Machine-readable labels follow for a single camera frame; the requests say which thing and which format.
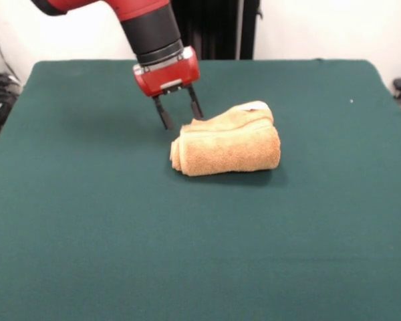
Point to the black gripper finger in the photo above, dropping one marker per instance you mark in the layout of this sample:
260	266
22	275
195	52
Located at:
196	107
164	118

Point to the dark green table cloth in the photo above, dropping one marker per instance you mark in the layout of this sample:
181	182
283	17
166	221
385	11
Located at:
87	217

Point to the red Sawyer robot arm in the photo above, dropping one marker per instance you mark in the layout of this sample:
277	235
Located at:
150	30

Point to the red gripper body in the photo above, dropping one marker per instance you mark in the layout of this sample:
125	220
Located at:
170	75

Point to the tan terry towel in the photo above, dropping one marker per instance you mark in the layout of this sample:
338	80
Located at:
227	147

